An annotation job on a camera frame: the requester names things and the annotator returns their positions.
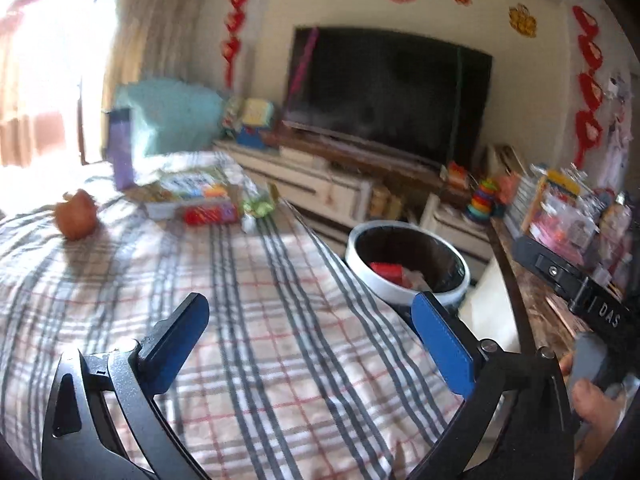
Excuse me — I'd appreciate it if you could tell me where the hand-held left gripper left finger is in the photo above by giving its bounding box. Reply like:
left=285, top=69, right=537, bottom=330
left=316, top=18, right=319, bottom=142
left=41, top=292, right=211, bottom=480

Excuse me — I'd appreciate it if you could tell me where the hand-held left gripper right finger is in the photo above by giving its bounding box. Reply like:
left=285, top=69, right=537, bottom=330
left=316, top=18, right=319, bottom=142
left=411, top=291, right=576, bottom=480

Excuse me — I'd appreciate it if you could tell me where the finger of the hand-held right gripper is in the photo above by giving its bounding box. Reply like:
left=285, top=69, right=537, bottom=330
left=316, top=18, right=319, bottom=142
left=511, top=235, right=588, bottom=307

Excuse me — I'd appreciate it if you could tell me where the red white tissue pack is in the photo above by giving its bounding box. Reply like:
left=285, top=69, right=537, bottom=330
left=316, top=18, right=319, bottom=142
left=370, top=261, right=407, bottom=288

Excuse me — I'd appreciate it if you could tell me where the white round trash bin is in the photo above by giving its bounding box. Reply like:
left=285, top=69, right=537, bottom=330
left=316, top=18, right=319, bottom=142
left=346, top=220, right=472, bottom=311

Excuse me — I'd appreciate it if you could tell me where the person's right hand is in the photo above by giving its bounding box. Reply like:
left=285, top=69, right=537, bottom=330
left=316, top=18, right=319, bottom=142
left=557, top=352, right=626, bottom=461

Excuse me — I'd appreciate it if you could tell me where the pink toy packaging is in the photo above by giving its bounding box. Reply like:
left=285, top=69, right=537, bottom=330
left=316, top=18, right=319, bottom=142
left=522, top=170, right=601, bottom=261

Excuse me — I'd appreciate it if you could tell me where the white plastic bag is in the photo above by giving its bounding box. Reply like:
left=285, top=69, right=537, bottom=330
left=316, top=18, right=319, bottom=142
left=400, top=269, right=433, bottom=292

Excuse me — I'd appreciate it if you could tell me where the wooden toy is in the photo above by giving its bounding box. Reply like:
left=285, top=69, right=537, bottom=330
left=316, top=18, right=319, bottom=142
left=445, top=161, right=470, bottom=191

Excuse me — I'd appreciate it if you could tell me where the red box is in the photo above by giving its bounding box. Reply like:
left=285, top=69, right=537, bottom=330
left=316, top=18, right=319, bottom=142
left=182, top=202, right=240, bottom=226

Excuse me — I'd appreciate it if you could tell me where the colourful picture book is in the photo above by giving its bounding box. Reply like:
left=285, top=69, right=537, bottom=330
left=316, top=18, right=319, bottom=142
left=132, top=165, right=246, bottom=221

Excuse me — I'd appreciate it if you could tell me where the orange-brown apple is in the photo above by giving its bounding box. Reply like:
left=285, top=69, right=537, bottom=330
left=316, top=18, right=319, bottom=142
left=54, top=189, right=98, bottom=240

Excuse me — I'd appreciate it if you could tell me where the green white plastic packet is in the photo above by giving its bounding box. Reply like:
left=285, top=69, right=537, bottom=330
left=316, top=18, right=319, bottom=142
left=242, top=182, right=278, bottom=233

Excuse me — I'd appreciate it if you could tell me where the red heart hanging decoration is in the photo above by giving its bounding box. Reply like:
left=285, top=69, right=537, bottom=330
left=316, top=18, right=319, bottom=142
left=222, top=0, right=256, bottom=88
left=571, top=5, right=605, bottom=168

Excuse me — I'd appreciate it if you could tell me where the purple thermos bottle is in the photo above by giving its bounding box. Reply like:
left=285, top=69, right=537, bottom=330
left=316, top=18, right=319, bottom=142
left=107, top=106, right=137, bottom=191

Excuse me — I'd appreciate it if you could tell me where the white television cabinet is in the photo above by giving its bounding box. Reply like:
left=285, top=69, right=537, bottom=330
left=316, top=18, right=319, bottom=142
left=212, top=132, right=493, bottom=261

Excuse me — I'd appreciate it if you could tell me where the teal covered chair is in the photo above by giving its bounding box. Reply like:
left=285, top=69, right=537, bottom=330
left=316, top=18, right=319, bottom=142
left=114, top=77, right=226, bottom=158

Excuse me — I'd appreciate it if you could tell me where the black television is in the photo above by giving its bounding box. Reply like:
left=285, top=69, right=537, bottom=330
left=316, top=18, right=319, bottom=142
left=282, top=25, right=495, bottom=168

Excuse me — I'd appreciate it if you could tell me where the toy bus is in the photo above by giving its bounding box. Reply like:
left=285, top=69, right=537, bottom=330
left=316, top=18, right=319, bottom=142
left=222, top=96, right=246, bottom=133

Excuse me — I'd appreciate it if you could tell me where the yellow green toy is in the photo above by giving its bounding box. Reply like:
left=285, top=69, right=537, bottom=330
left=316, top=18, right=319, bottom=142
left=241, top=99, right=277, bottom=131

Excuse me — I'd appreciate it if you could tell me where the beige curtain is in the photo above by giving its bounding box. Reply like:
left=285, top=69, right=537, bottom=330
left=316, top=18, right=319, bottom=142
left=0, top=10, right=66, bottom=168
left=102, top=0, right=208, bottom=111

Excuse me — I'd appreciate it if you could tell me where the rainbow stacking ring toy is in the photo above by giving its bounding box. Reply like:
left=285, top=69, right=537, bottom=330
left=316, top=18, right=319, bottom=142
left=465, top=177, right=501, bottom=221

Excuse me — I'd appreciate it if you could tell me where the gold wall sticker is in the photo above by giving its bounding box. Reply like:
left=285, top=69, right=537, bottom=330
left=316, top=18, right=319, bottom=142
left=509, top=3, right=537, bottom=38

